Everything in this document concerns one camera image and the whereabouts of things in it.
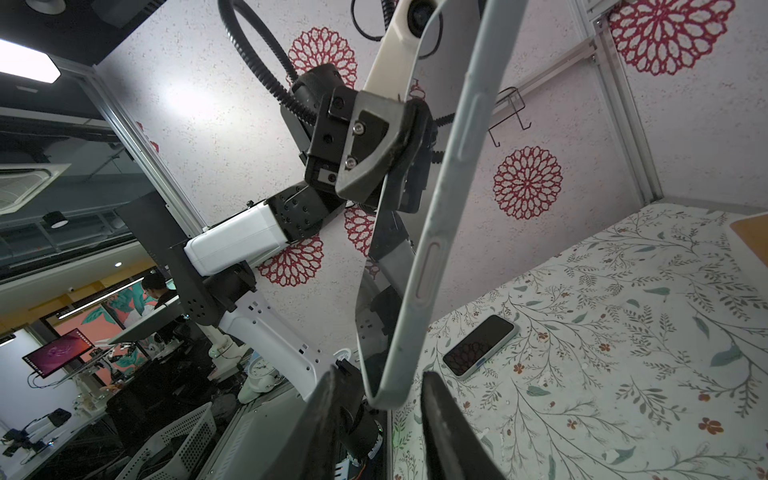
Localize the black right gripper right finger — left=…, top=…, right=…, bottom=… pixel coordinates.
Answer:
left=420, top=371, right=504, bottom=480

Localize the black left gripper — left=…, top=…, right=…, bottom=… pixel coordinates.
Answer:
left=304, top=86, right=418, bottom=203

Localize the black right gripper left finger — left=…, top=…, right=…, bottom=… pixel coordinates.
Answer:
left=262, top=360, right=363, bottom=479

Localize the black phone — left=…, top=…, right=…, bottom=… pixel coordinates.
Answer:
left=443, top=315, right=520, bottom=380
left=355, top=1, right=526, bottom=410

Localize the white round clock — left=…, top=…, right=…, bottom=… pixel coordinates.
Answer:
left=237, top=357, right=283, bottom=405

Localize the white plastic basket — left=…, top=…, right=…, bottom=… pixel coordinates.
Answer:
left=117, top=402, right=217, bottom=480

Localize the monitor with pink screen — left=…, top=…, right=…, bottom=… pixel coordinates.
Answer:
left=22, top=328, right=94, bottom=379

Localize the white tissue box wooden lid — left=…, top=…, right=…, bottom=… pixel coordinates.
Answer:
left=725, top=212, right=767, bottom=289

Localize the metal base rail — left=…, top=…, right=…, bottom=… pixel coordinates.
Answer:
left=197, top=347, right=391, bottom=480

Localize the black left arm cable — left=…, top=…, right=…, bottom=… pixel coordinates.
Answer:
left=217, top=0, right=319, bottom=127

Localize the black wire rack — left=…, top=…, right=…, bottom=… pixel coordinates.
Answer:
left=487, top=87, right=532, bottom=148

